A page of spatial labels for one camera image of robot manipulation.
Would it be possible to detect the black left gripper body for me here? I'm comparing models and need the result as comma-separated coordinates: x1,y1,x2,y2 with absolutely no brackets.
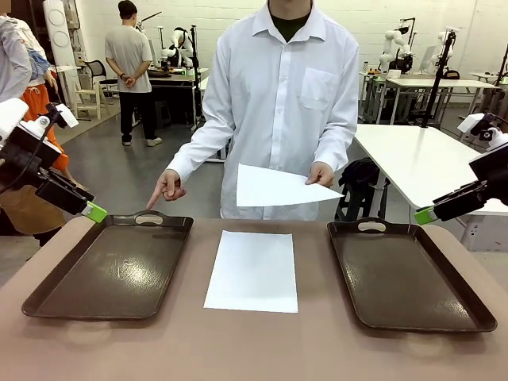
0,133,56,192

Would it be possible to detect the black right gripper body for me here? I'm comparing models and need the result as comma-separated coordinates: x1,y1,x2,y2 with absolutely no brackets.
468,147,508,207

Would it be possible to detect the white A4 paper sheet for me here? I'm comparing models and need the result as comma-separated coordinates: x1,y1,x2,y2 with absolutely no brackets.
236,162,345,208
203,229,299,314

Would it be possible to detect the person's left forearm white sleeve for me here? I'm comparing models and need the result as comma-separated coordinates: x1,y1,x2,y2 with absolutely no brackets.
312,125,359,172

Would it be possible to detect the person's right forearm white sleeve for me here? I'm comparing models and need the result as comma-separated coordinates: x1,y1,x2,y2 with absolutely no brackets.
166,122,236,182

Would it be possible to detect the person's right hand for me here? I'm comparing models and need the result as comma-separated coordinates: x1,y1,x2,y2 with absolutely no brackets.
145,168,187,210

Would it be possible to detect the person's left hand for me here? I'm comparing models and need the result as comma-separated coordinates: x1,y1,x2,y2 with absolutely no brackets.
304,162,334,187

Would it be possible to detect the large white table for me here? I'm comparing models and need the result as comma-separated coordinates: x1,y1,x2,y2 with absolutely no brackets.
352,124,508,252

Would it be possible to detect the mannequin with orange trousers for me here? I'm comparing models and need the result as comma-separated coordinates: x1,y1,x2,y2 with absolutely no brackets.
17,17,87,191

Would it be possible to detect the brown plastic serving tray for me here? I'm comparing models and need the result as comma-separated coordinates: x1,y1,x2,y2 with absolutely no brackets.
326,217,498,333
21,210,194,321

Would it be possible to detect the white folding chair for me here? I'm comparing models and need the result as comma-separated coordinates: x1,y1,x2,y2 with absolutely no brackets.
74,75,103,121

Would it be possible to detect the tall black tripod stand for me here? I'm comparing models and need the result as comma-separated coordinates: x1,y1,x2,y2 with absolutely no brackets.
420,31,457,129

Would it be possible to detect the long white background table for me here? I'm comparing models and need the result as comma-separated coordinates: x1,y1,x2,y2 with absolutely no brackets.
387,77,499,124

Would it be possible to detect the black bag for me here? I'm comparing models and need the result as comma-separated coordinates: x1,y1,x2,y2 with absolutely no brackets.
338,157,383,187

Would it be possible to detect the black office chair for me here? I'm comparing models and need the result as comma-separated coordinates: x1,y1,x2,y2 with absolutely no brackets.
83,59,120,105

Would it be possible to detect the tall white air conditioner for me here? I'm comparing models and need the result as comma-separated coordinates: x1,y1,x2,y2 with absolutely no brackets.
42,0,79,68

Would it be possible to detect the grey computer monitor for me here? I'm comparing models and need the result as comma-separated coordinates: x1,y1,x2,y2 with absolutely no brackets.
419,44,438,75

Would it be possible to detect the black plastic step stool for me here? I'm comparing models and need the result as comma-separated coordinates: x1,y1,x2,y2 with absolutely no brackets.
153,100,172,129

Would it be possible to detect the man in grey t-shirt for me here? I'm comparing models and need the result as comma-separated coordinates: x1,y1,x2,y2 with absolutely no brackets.
104,0,164,148

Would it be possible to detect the background workbench table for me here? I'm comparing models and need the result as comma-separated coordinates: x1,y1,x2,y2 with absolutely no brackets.
145,67,211,130

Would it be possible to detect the thin black tripod pole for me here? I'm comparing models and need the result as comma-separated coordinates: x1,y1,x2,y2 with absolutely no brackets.
190,25,200,130

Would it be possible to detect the person torso in white shirt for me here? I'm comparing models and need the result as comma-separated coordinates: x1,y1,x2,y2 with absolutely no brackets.
200,0,360,221

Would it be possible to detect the thin black camera cable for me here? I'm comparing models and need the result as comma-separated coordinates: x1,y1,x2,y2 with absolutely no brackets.
0,114,55,195

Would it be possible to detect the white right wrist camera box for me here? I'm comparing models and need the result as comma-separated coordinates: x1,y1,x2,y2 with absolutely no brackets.
457,113,487,134

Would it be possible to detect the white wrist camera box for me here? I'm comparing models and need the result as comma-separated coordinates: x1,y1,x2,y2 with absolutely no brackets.
457,113,487,134
54,102,80,129

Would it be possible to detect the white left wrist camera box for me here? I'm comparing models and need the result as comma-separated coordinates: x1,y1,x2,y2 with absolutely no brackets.
54,102,80,129

